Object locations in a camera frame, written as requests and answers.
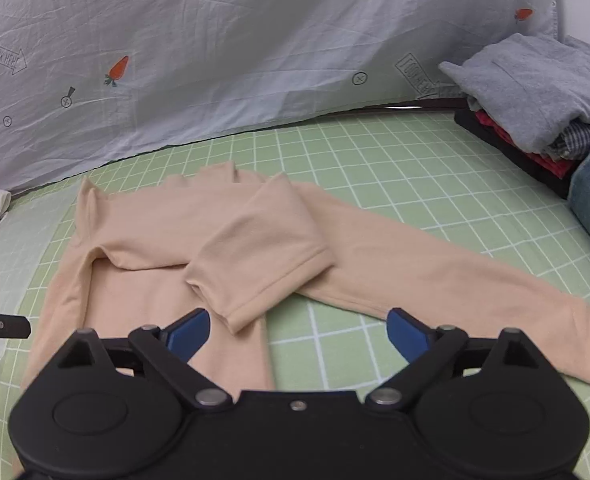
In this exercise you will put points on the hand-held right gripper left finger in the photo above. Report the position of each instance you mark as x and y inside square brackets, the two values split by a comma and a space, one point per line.
[190, 334]

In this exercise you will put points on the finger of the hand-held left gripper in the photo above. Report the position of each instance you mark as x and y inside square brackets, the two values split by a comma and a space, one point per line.
[10, 327]

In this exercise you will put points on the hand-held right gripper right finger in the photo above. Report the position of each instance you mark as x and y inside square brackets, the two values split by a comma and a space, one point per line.
[405, 334]

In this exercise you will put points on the beige long-sleeve shirt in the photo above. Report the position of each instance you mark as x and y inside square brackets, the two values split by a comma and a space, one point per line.
[140, 220]

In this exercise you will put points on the black folded garment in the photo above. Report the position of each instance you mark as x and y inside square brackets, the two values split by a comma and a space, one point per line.
[515, 157]

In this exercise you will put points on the red folded garment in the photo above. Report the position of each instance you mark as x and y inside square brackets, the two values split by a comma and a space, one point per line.
[490, 122]

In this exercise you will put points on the plaid folded shirt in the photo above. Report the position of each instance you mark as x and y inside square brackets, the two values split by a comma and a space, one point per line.
[585, 140]

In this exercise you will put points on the carrot-print pale sheet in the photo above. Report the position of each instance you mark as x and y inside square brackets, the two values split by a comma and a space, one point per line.
[225, 60]

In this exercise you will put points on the grey folded sweater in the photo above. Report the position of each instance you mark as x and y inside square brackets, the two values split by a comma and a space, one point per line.
[525, 85]

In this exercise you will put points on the dark brown bed frame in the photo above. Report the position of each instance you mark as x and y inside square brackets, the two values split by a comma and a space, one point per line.
[440, 105]

